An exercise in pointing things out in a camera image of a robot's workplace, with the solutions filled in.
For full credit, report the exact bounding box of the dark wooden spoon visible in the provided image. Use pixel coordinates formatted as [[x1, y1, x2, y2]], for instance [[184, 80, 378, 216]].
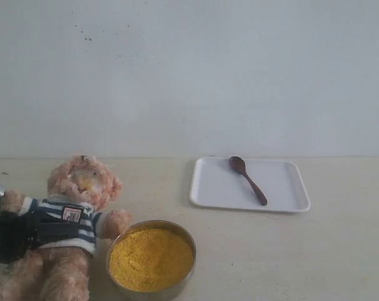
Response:
[[229, 156, 267, 206]]

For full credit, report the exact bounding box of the yellow millet grain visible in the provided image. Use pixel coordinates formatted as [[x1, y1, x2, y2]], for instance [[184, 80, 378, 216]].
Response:
[[108, 229, 194, 292]]

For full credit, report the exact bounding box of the plush teddy bear striped sweater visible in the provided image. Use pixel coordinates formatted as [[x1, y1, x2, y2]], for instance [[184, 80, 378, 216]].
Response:
[[0, 155, 130, 300]]

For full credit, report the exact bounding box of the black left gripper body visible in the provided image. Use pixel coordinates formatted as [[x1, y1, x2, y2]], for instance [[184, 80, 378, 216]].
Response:
[[0, 213, 78, 263]]

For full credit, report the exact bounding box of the white plastic tray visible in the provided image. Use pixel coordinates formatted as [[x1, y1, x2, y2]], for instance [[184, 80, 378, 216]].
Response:
[[189, 157, 311, 213]]

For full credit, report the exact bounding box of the steel bowl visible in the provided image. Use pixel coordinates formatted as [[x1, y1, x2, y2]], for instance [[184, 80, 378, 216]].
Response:
[[106, 219, 196, 300]]

